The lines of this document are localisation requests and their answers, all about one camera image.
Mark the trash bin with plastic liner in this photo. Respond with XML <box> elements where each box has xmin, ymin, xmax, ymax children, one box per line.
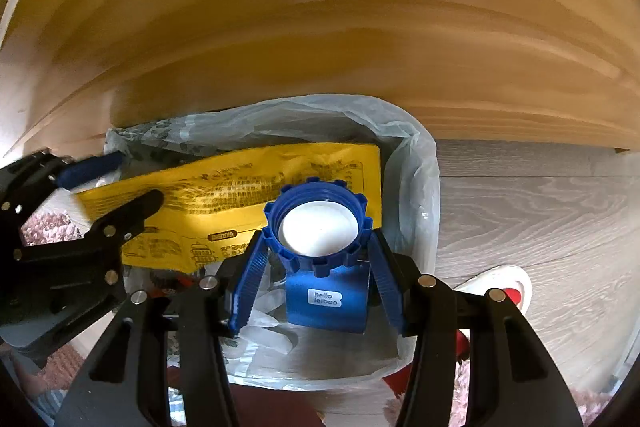
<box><xmin>101</xmin><ymin>93</ymin><xmax>442</xmax><ymax>392</ymax></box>

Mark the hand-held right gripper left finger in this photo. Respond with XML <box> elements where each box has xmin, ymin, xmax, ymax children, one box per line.
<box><xmin>54</xmin><ymin>229</ymin><xmax>272</xmax><ymax>427</ymax></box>

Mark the blue jar lid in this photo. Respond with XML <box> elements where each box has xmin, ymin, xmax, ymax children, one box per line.
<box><xmin>263</xmin><ymin>177</ymin><xmax>376</xmax><ymax>279</ymax></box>

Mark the white and red slipper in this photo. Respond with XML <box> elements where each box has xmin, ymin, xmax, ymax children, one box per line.
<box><xmin>382</xmin><ymin>263</ymin><xmax>534</xmax><ymax>403</ymax></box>

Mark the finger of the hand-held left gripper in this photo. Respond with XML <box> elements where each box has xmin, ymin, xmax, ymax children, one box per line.
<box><xmin>0</xmin><ymin>149</ymin><xmax>127</xmax><ymax>228</ymax></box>
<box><xmin>12</xmin><ymin>188</ymin><xmax>166</xmax><ymax>265</ymax></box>

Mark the long yellow snack bag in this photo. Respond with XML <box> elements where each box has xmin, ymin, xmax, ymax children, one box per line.
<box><xmin>79</xmin><ymin>142</ymin><xmax>385</xmax><ymax>269</ymax></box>

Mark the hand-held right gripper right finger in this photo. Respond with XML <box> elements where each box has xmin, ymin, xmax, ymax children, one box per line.
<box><xmin>367</xmin><ymin>229</ymin><xmax>584</xmax><ymax>427</ymax></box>

